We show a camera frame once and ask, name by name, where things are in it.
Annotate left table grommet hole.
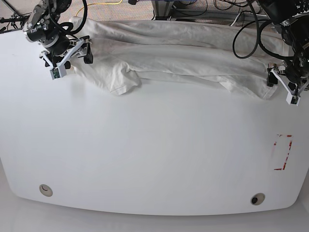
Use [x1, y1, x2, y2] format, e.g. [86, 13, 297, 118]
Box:
[39, 184, 53, 197]

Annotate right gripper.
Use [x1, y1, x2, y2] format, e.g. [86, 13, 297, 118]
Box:
[23, 0, 94, 71]

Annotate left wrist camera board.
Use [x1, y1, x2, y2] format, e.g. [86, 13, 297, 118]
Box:
[286, 93, 300, 106]

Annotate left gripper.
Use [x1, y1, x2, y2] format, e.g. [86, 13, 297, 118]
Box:
[267, 16, 309, 98]

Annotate white printed T-shirt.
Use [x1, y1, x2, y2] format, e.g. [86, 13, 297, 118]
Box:
[71, 19, 277, 100]

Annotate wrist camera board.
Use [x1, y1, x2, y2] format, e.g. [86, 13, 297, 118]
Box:
[50, 68, 67, 80]
[286, 93, 300, 106]

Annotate black tripod legs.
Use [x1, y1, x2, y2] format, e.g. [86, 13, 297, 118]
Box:
[0, 0, 31, 34]

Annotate table grommet hole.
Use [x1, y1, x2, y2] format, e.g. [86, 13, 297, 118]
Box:
[251, 193, 265, 205]
[39, 184, 53, 197]

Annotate red tape rectangle marking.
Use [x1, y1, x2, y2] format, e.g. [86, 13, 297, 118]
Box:
[270, 134, 293, 171]

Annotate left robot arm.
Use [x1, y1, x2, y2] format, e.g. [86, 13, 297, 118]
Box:
[259, 0, 309, 105]

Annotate yellow cable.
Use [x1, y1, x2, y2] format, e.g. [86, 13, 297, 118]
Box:
[74, 0, 123, 17]

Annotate right table grommet hole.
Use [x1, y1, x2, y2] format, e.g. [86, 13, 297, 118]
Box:
[251, 193, 265, 205]

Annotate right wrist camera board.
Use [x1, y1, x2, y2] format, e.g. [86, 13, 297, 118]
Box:
[50, 68, 67, 80]

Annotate aluminium frame post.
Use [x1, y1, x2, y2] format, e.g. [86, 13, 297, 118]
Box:
[151, 0, 175, 21]

